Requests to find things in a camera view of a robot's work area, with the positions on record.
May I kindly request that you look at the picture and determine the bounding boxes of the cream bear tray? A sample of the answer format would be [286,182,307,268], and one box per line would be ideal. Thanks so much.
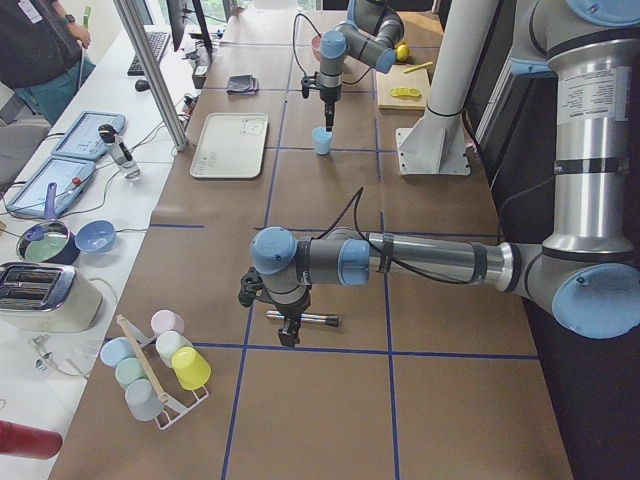
[189,112,269,179]

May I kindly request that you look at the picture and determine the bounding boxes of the steel muddler black tip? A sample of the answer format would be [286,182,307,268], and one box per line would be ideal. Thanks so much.
[265,310,340,328]

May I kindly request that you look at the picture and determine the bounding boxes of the yellow lemon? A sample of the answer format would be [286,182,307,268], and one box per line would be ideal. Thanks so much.
[395,44,410,62]

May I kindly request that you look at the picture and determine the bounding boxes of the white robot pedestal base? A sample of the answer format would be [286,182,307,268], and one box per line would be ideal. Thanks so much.
[396,0,498,175]

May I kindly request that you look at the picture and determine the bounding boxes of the green cup on rack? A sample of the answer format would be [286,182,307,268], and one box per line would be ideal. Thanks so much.
[115,357,146,390]

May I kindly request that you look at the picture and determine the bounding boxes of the blue teach pendant far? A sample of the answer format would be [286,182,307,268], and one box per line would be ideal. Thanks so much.
[51,111,126,162]

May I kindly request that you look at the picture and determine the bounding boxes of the aluminium frame post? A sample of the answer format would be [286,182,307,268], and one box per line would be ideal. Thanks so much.
[114,0,188,152]

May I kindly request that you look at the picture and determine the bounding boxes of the yellow cup on rack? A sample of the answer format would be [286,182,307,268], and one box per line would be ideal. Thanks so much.
[171,346,212,391]

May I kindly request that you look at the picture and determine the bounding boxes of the white cup rack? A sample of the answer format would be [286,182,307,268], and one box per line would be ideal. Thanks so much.
[116,314,210,430]

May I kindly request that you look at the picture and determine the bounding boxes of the blue teach pendant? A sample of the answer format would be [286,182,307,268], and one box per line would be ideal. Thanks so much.
[51,111,126,162]
[7,156,96,220]

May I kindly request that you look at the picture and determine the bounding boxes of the grey cup on rack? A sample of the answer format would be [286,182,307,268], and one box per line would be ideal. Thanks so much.
[125,379,164,421]

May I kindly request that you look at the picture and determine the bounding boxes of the pink bowl of ice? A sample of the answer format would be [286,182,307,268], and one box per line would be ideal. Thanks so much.
[311,35,321,61]

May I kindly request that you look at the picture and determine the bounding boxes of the lemon slices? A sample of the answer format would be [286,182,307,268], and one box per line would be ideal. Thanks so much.
[389,87,422,99]

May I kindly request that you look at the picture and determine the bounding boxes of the black computer mouse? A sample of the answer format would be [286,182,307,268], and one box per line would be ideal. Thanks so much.
[134,79,150,92]

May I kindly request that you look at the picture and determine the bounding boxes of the blue saucepan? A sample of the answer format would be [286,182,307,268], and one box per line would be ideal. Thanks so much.
[16,182,80,265]

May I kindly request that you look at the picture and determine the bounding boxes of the red bottle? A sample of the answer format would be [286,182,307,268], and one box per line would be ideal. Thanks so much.
[1,421,63,460]

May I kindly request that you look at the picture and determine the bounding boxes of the wooden cutting board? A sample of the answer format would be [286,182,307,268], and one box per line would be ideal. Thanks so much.
[376,65,431,110]

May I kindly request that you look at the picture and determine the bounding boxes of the yellow plastic knife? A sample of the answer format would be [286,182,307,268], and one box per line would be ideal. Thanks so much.
[403,61,434,74]

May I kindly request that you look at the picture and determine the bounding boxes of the black monitor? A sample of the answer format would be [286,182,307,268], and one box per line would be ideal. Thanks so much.
[166,0,214,67]

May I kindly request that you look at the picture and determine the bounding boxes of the clear water bottle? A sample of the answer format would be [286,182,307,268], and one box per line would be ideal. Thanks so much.
[98,124,140,180]

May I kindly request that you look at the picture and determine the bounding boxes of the blue cup on rack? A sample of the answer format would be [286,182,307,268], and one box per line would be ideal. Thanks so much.
[99,337,135,369]

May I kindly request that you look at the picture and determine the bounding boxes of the white cup on rack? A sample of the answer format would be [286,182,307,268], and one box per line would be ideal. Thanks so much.
[155,330,193,368]

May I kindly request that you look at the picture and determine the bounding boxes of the grey folded cloth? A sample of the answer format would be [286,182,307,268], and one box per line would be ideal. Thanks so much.
[226,74,259,95]

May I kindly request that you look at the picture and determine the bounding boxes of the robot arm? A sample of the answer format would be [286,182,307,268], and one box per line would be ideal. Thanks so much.
[238,1,639,347]
[301,0,404,132]

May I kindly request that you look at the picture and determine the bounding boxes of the blue teach pendant near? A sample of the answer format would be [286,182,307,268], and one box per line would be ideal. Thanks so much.
[7,156,96,220]

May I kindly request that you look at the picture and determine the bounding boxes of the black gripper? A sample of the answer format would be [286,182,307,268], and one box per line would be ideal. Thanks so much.
[301,72,342,131]
[238,267,311,347]

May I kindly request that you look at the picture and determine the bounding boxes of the pink cup on rack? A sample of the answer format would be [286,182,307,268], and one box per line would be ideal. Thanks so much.
[150,309,185,337]

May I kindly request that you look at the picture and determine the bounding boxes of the blue bowl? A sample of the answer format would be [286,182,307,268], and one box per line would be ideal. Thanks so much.
[75,220,116,253]

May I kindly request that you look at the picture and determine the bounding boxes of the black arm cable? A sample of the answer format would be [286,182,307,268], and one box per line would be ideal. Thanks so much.
[314,187,481,286]

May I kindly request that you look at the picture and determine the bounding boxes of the person in dark shirt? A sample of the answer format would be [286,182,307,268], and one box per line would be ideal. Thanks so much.
[1,1,95,125]

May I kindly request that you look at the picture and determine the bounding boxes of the light blue plastic cup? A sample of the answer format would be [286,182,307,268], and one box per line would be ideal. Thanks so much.
[311,127,332,155]

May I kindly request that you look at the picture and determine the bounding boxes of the black keyboard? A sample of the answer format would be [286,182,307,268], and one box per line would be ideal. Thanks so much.
[126,31,172,77]

